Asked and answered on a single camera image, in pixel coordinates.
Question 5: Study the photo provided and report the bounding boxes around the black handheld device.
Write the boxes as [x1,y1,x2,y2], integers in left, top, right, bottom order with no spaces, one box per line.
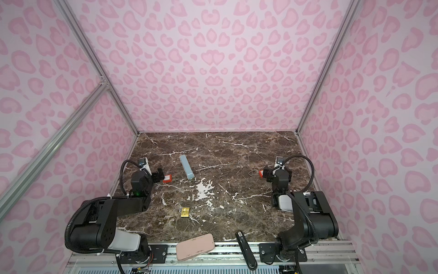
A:
[236,230,258,271]

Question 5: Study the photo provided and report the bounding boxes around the light blue rectangular bar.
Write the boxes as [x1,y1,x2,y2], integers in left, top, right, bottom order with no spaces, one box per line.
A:
[180,155,195,180]

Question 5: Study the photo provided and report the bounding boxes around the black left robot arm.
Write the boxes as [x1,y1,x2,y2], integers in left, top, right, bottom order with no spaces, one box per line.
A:
[65,169,165,263]

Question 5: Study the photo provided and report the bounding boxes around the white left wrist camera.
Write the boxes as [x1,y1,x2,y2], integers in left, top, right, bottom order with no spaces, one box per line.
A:
[138,158,152,176]

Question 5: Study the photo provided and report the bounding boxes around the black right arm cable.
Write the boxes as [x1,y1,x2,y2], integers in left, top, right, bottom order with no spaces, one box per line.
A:
[282,155,315,193]

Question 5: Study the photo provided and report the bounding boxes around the pink smartphone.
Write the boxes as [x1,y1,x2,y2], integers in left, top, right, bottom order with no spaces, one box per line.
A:
[176,234,215,261]

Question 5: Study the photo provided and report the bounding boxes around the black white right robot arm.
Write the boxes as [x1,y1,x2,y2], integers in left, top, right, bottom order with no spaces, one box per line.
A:
[260,167,339,264]

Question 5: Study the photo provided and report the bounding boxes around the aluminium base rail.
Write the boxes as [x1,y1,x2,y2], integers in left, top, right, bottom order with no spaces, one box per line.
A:
[64,240,364,274]

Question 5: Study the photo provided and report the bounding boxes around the brass padlock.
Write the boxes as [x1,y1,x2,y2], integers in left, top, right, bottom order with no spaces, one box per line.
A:
[175,204,190,218]

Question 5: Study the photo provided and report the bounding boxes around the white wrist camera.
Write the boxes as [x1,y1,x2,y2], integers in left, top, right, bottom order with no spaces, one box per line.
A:
[138,158,152,176]
[274,156,285,169]

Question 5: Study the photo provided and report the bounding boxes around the diagonal aluminium frame bar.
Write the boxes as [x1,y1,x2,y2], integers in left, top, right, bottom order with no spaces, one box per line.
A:
[1,81,107,220]

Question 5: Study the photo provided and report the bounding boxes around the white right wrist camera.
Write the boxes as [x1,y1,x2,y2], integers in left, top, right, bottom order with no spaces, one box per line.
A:
[274,156,285,169]

